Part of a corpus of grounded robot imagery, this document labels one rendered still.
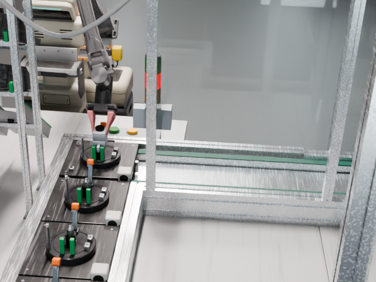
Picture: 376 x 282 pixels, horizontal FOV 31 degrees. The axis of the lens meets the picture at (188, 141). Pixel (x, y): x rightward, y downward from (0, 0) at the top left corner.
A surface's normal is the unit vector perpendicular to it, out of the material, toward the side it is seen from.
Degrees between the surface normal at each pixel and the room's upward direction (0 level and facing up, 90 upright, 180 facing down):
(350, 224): 90
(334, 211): 90
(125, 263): 0
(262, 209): 90
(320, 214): 90
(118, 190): 0
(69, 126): 0
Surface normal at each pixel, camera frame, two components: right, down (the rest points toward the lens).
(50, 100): -0.09, 0.61
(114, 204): 0.04, -0.87
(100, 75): -0.07, -0.21
